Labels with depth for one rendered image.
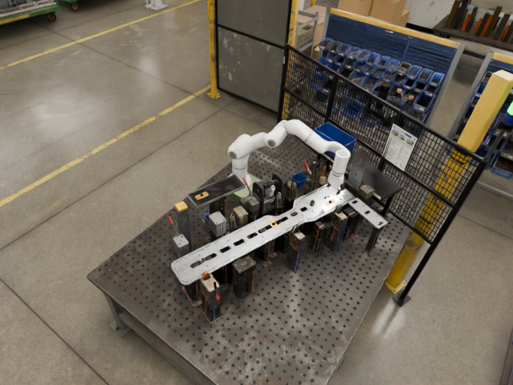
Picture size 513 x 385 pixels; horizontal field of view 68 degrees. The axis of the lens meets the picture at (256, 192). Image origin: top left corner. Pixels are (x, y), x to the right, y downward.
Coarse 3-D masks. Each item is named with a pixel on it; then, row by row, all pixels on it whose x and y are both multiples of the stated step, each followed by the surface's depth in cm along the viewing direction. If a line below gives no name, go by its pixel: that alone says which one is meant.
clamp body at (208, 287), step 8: (200, 280) 211; (208, 280) 210; (208, 288) 207; (216, 288) 213; (208, 296) 209; (208, 304) 224; (216, 304) 225; (208, 312) 223; (216, 312) 226; (208, 320) 230; (216, 320) 231
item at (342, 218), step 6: (336, 216) 254; (342, 216) 252; (336, 222) 258; (342, 222) 252; (336, 228) 260; (342, 228) 257; (330, 234) 269; (336, 234) 264; (330, 240) 271; (336, 240) 267; (330, 246) 274; (336, 246) 273
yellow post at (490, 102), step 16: (496, 80) 202; (512, 80) 199; (496, 96) 205; (480, 112) 215; (496, 112) 215; (464, 128) 227; (480, 128) 219; (464, 144) 231; (464, 160) 235; (448, 176) 248; (448, 192) 255; (416, 224) 286; (416, 240) 292; (400, 256) 314; (400, 272) 321; (400, 288) 335
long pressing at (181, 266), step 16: (320, 192) 274; (336, 192) 275; (320, 208) 263; (256, 224) 250; (288, 224) 251; (224, 240) 239; (256, 240) 240; (272, 240) 242; (192, 256) 229; (224, 256) 230; (240, 256) 231; (176, 272) 220; (192, 272) 220
